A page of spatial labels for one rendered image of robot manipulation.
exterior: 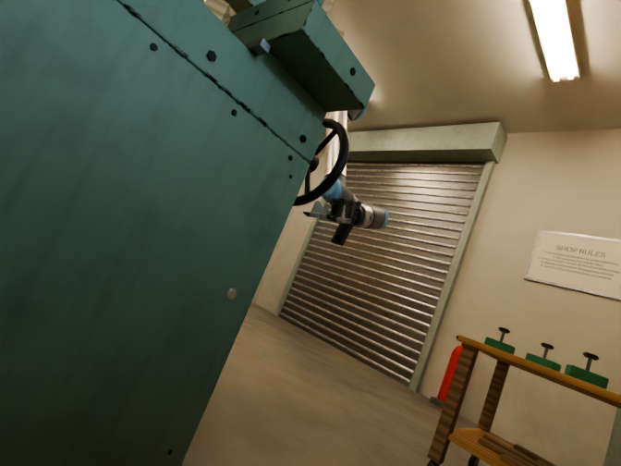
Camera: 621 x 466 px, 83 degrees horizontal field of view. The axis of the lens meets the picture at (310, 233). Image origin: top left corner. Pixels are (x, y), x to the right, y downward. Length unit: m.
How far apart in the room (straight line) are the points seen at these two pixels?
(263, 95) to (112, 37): 0.25
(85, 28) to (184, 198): 0.25
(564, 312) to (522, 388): 0.67
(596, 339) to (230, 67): 3.12
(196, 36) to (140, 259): 0.35
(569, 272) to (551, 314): 0.37
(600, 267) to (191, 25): 3.25
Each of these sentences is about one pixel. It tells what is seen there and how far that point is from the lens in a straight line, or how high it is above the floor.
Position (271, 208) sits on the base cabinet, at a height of 0.58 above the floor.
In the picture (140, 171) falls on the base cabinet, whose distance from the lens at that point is 0.57.
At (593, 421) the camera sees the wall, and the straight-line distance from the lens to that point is 3.32.
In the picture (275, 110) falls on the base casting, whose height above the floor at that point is 0.75.
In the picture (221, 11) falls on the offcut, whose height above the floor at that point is 0.83.
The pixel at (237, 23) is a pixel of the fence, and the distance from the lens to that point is 0.88.
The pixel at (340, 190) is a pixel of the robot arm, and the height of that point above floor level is 0.85.
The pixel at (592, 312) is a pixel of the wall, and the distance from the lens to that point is 3.39.
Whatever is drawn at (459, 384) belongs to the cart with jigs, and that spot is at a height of 0.36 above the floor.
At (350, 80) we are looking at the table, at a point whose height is 0.85.
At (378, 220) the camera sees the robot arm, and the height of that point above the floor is 0.80.
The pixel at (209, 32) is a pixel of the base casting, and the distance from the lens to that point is 0.65.
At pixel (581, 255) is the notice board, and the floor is 1.53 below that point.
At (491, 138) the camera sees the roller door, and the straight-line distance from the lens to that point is 3.90.
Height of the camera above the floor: 0.46
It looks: 9 degrees up
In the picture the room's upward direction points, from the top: 23 degrees clockwise
